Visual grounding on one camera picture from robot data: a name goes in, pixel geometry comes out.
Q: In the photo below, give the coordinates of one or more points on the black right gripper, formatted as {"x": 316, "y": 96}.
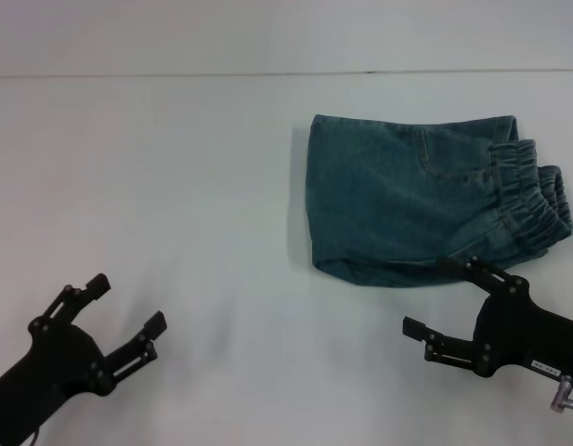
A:
{"x": 532, "y": 334}

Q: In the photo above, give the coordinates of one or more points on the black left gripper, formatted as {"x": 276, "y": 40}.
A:
{"x": 58, "y": 367}

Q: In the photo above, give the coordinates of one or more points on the blue denim shorts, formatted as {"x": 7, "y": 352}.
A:
{"x": 397, "y": 200}

